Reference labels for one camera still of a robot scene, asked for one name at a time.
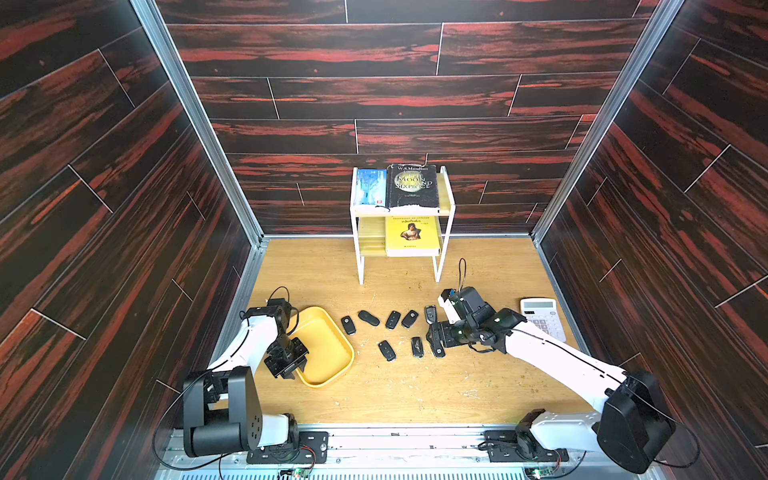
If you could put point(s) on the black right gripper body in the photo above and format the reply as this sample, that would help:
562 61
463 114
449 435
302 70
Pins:
447 334

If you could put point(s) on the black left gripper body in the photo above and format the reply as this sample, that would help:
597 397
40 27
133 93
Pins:
286 355

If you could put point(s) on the yellow storage tray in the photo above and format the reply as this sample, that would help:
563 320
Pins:
330 354

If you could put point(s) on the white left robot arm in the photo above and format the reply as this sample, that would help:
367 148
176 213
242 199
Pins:
221 409

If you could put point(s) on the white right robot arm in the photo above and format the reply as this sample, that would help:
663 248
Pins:
628 422

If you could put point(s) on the black flip car key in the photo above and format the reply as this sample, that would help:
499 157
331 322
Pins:
387 351

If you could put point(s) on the white calculator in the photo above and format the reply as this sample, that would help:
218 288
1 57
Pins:
542 312

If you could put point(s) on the yellow book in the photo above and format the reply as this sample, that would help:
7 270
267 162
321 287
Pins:
412 236

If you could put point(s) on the white metal shelf rack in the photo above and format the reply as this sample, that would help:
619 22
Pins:
402 211

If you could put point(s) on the black hardcover book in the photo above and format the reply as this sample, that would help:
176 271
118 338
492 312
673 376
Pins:
412 186

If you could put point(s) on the blue book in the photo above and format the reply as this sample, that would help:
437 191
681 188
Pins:
370 188

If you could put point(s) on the black car key with ring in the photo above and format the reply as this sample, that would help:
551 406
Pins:
430 313

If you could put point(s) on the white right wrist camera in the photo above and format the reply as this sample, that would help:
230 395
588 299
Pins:
445 302

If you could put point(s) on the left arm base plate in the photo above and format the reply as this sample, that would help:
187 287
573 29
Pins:
300 447

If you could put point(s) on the aluminium rail frame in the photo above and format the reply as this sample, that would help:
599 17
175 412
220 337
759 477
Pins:
392 451

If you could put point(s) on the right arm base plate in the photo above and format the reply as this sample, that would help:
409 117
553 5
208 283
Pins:
509 446

